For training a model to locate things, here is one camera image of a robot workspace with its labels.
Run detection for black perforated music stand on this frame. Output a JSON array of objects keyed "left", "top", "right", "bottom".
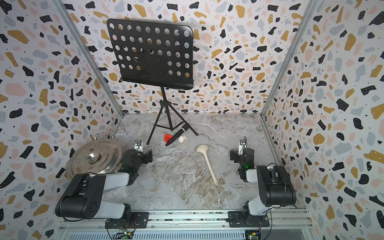
[{"left": 107, "top": 19, "right": 194, "bottom": 131}]

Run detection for left green circuit board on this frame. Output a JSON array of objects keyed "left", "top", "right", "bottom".
[{"left": 112, "top": 228, "right": 135, "bottom": 240}]

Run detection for stainless steel pot lid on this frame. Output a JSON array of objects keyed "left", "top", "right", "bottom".
[{"left": 66, "top": 139, "right": 123, "bottom": 181}]

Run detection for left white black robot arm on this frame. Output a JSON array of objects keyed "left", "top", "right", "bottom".
[{"left": 55, "top": 149, "right": 153, "bottom": 230}]

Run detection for right green circuit board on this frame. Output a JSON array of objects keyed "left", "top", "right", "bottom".
[{"left": 245, "top": 231, "right": 261, "bottom": 240}]

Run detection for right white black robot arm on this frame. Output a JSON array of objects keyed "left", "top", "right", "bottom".
[{"left": 228, "top": 148, "right": 297, "bottom": 228}]

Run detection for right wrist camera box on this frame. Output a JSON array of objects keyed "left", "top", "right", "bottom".
[{"left": 238, "top": 138, "right": 247, "bottom": 156}]

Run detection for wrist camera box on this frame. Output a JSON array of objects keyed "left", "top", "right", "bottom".
[
  {"left": 134, "top": 140, "right": 143, "bottom": 153},
  {"left": 238, "top": 138, "right": 247, "bottom": 156}
]

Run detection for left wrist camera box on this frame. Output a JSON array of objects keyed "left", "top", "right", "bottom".
[{"left": 134, "top": 140, "right": 143, "bottom": 153}]

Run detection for stainless steel soup pot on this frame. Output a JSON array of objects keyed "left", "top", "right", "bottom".
[{"left": 94, "top": 134, "right": 114, "bottom": 142}]

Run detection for cream plastic ladle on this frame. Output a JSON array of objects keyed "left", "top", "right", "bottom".
[{"left": 196, "top": 144, "right": 218, "bottom": 185}]

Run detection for green circuit board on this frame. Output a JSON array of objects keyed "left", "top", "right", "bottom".
[
  {"left": 112, "top": 228, "right": 135, "bottom": 240},
  {"left": 245, "top": 231, "right": 261, "bottom": 240}
]

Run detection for small red block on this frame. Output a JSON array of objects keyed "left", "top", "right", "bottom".
[{"left": 164, "top": 134, "right": 173, "bottom": 143}]

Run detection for small cream white block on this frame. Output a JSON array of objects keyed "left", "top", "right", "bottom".
[{"left": 179, "top": 136, "right": 188, "bottom": 143}]

